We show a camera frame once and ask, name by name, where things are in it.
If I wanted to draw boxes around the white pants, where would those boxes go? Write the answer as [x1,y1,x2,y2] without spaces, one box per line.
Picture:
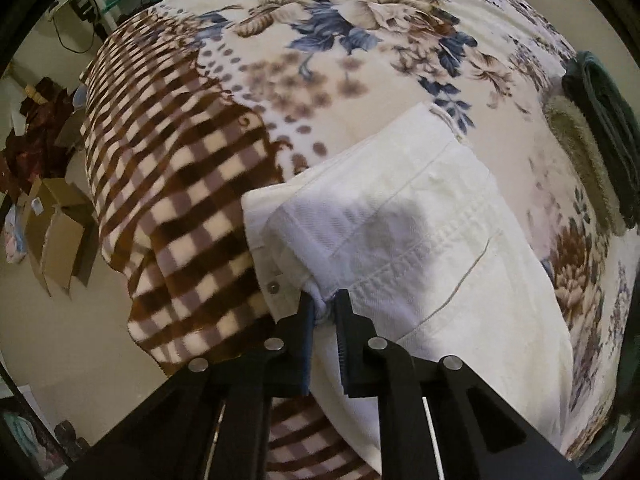
[241,103,573,469]

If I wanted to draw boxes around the open cardboard box on floor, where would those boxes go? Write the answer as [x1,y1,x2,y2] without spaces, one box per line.
[23,178,98,295]

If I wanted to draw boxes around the folded grey garment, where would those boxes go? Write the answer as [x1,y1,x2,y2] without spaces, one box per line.
[542,96,627,236]

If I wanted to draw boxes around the floral bed blanket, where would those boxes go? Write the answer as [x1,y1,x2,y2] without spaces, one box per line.
[80,0,639,461]

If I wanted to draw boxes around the folded blue jeans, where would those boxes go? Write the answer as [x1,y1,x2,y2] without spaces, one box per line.
[562,51,639,229]

